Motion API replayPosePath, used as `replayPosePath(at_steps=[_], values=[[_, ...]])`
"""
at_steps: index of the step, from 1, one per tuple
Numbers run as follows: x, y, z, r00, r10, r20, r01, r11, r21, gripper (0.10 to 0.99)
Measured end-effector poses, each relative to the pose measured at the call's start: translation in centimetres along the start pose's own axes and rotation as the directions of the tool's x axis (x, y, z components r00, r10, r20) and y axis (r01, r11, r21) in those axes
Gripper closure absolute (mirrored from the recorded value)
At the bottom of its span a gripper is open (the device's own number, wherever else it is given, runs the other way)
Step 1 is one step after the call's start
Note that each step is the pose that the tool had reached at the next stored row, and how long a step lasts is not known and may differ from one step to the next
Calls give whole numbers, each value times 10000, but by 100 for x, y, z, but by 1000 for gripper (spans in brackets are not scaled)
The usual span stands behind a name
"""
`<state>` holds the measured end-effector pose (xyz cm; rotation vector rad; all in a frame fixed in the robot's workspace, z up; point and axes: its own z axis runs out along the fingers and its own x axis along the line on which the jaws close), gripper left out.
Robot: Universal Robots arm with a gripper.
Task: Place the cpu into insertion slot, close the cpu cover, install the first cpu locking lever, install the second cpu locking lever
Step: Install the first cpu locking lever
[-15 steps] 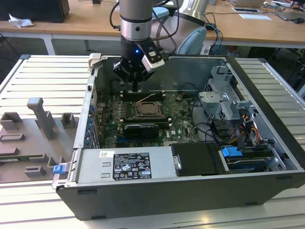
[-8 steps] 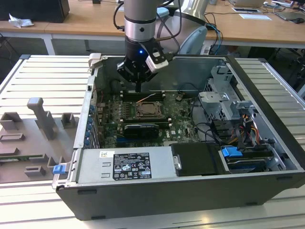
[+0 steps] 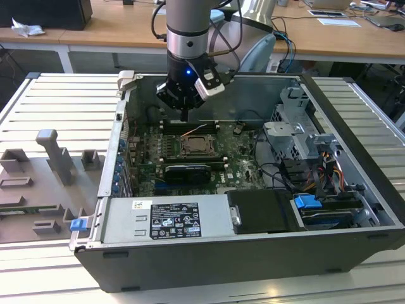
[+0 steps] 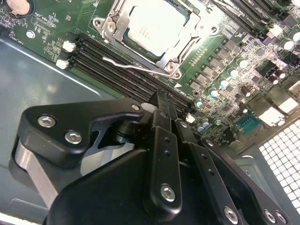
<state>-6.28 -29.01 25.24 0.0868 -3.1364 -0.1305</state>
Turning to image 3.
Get white framed tablet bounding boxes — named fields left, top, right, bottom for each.
left=308, top=9, right=344, bottom=18

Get long wooden desk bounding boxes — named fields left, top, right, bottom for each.
left=0, top=0, right=405, bottom=74

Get silver metal drive cage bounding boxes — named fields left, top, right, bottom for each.
left=261, top=85, right=342, bottom=162

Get green RAM stick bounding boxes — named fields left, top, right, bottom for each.
left=0, top=206, right=44, bottom=213

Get metal locking lever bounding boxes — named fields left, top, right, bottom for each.
left=182, top=124, right=208, bottom=139

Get hard disk blue carrier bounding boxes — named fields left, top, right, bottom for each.
left=293, top=193, right=363, bottom=231

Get silver CPU green edge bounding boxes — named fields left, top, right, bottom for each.
left=189, top=140, right=208, bottom=153

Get black graphics card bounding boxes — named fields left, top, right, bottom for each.
left=164, top=163, right=211, bottom=185

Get black plastic shroud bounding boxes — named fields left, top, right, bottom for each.
left=227, top=187, right=298, bottom=236

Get grey parts rack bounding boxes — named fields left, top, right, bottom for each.
left=0, top=128, right=108, bottom=244

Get silver power supply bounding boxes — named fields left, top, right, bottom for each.
left=101, top=193, right=242, bottom=245

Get black computer box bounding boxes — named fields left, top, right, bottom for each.
left=0, top=0, right=93, bottom=32

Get black RAM slot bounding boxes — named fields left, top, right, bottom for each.
left=161, top=125, right=221, bottom=133
left=161, top=153, right=228, bottom=161
left=161, top=120, right=220, bottom=127
left=161, top=158, right=229, bottom=167

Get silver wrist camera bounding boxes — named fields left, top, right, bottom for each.
left=194, top=71, right=226, bottom=102

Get white paper sheet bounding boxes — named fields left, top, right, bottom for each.
left=316, top=17, right=361, bottom=28

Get grey laptop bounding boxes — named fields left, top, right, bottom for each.
left=363, top=14, right=405, bottom=28

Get green motherboard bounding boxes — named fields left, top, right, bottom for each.
left=126, top=121, right=271, bottom=198

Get crumpled white paper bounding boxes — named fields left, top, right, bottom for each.
left=11, top=17, right=46, bottom=38

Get black PC case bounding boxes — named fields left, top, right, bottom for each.
left=68, top=70, right=405, bottom=294

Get beige laptop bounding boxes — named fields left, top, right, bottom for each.
left=303, top=0, right=349, bottom=10

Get black cable bundle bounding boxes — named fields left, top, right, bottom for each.
left=252, top=129, right=320, bottom=199

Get coloured power wires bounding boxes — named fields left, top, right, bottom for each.
left=316, top=151, right=347, bottom=194

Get grey case latch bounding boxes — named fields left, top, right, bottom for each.
left=116, top=70, right=137, bottom=93

